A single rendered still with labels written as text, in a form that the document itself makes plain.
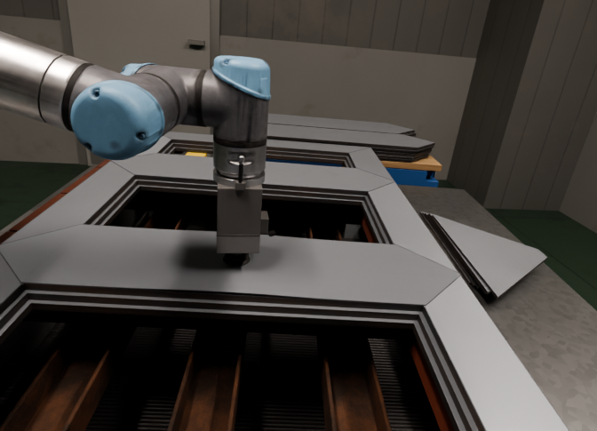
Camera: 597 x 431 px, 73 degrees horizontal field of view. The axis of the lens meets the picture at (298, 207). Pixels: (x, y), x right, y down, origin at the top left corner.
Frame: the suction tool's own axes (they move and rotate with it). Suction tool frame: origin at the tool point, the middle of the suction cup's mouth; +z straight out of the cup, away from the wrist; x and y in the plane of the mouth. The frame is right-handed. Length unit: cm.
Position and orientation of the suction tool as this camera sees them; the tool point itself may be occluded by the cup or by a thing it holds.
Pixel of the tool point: (236, 265)
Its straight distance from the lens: 67.0
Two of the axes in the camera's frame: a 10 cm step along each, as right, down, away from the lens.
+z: -0.9, 9.1, 4.0
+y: -1.6, -4.1, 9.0
